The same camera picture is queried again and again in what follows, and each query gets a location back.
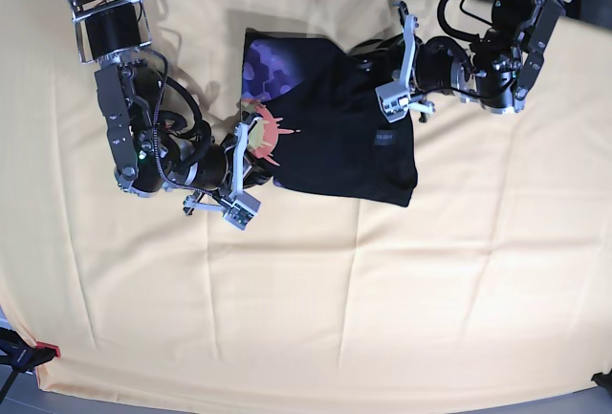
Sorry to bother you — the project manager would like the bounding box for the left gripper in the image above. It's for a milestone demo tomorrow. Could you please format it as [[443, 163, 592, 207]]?
[[393, 1, 472, 123]]

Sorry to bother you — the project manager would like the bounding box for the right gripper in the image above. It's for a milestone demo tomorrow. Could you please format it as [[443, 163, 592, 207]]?
[[183, 115, 263, 216]]

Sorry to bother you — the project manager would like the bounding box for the dark navy T-shirt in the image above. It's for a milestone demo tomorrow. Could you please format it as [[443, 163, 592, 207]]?
[[241, 30, 418, 207]]

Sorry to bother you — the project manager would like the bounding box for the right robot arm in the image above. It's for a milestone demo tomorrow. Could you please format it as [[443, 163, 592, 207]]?
[[67, 0, 265, 229]]

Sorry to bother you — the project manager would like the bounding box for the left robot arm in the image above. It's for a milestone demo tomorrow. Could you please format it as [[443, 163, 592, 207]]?
[[376, 0, 573, 122]]

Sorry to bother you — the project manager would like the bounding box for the cream yellow table cloth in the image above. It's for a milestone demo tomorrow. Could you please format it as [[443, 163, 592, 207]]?
[[1, 0, 611, 413]]

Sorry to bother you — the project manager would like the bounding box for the red and black clamp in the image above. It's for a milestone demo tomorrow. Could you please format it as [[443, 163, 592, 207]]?
[[1, 328, 61, 402]]

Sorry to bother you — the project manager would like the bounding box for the black corner clamp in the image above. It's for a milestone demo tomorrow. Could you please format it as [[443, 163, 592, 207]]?
[[591, 371, 612, 393]]

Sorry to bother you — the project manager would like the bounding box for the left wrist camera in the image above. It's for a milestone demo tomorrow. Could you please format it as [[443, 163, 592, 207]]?
[[375, 81, 411, 123]]

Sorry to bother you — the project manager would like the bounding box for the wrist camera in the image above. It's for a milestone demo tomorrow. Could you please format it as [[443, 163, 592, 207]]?
[[223, 192, 261, 230], [375, 81, 411, 123]]

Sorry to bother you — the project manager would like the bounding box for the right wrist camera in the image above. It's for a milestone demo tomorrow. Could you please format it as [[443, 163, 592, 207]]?
[[223, 192, 261, 230]]

